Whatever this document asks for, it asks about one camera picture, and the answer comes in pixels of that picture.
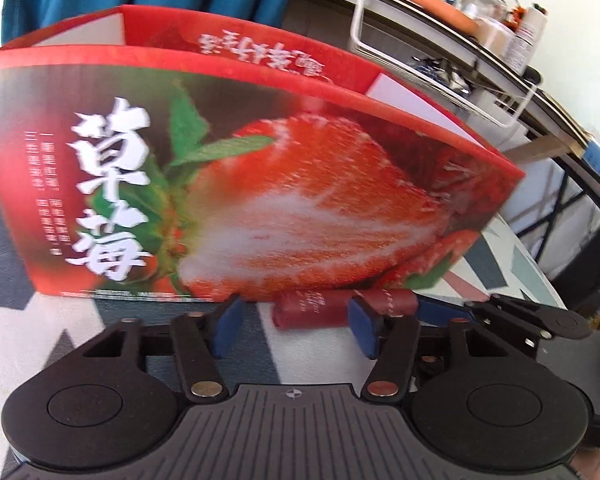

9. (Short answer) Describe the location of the red strawberry print box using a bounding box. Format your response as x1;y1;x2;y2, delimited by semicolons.
0;4;527;307

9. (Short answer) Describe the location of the black dresser table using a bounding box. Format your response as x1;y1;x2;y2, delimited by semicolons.
300;0;600;281

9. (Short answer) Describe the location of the geometric patterned tablecloth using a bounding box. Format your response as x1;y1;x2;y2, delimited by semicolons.
0;150;573;461

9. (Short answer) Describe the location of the white wire basket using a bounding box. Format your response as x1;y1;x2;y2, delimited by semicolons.
349;0;539;129

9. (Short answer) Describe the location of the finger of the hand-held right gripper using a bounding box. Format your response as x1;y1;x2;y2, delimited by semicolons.
417;298;482;326

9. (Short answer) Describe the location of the white spray bottle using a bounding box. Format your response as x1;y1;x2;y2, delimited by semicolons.
505;4;549;74

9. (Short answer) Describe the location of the clear cotton swab container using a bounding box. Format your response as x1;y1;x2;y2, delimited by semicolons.
477;14;514;57

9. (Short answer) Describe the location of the orange bowl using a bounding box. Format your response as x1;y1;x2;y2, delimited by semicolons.
404;0;482;34

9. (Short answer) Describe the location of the dark red tube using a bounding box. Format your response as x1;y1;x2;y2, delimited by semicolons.
272;287;420;331

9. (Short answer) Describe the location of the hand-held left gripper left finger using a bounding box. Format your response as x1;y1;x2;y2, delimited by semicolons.
77;294;245;404

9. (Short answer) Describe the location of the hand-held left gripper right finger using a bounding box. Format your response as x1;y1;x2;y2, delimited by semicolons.
347;299;482;404

